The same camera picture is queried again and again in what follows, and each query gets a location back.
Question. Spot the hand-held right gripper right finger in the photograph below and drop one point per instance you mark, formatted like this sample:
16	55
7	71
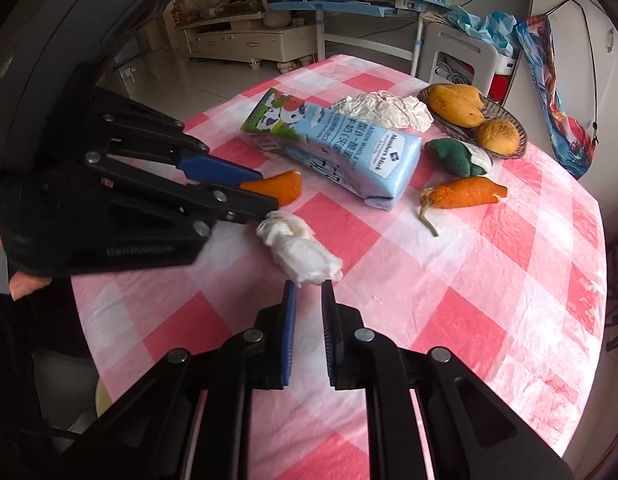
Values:
330	332

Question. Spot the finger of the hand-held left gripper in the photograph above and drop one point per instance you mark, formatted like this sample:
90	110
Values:
249	208
214	167

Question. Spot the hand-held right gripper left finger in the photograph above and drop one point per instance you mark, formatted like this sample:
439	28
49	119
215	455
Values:
289	332

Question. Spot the orange peel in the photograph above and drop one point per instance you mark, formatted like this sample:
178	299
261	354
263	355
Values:
279	187

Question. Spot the white tissue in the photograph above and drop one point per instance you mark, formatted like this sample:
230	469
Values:
299	250

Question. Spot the blue milk carton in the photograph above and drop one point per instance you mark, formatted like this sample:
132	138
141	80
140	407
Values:
339	155

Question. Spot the yellow plastic basin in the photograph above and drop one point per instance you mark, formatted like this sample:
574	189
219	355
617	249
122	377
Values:
103	397

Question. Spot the white wrapper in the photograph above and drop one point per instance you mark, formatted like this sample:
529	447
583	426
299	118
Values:
389	110

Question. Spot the orange carrot with stem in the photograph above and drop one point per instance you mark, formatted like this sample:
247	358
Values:
464	194

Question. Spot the person's left hand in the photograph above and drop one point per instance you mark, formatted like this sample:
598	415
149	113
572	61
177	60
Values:
26	285

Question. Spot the pink checked tablecloth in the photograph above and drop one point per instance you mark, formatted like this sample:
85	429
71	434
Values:
439	310

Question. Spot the cream television cabinet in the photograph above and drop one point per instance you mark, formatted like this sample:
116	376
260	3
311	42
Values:
249	40

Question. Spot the clear plastic bag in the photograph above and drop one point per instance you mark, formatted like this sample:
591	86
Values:
206	6

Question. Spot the cream kettlebell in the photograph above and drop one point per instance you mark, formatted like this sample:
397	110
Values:
276	17

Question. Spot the blue study desk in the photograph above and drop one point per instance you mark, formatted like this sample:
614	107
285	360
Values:
339	7

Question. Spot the yellow mango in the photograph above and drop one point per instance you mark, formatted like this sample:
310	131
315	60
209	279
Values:
454	107
471	92

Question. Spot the round yellow fruit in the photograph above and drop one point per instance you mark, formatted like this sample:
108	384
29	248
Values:
498	136

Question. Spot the white plastic stool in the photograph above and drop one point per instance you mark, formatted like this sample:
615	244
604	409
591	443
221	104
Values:
459	40

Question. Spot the woven fruit basket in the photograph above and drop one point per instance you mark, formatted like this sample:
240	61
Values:
504	112

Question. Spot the blue patterned cloth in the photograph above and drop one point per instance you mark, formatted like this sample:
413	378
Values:
494	27

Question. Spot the colourful hanging bag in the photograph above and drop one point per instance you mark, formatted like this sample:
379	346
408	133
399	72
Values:
564	125

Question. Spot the white cabinet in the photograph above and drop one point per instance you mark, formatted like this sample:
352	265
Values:
571	50

